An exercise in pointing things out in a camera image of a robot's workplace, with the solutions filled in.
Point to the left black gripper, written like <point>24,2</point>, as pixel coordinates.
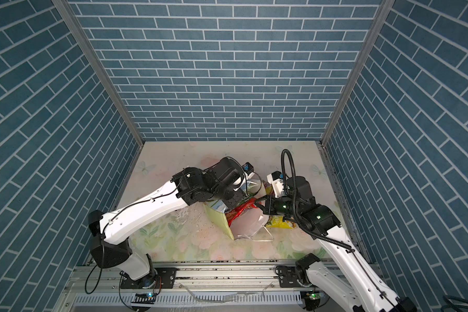
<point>239,194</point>

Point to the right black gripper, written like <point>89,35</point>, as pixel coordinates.
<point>269,208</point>

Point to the yellow green snack packet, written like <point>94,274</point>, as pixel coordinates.
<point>278,221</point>

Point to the red snack packet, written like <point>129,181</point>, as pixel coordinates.
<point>237,212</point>

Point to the floral paper gift bag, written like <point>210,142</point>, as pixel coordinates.
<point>251,224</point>

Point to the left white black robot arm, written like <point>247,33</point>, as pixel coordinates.
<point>110,245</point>

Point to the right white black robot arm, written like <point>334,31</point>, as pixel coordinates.
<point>360,288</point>

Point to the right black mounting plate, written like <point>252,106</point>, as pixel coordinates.
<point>291,277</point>

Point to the black mounting plate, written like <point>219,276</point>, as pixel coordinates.
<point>162,278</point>
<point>291,277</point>

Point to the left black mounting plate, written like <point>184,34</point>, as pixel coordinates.
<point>162,278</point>

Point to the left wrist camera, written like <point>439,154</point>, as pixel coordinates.
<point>248,168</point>

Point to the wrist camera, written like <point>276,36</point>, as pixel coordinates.
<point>277,183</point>
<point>248,168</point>

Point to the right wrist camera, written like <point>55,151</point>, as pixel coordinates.
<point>277,183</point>

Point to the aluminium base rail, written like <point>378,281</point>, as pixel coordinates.
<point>193,278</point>

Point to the white slotted cable duct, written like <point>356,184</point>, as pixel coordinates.
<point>184,299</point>

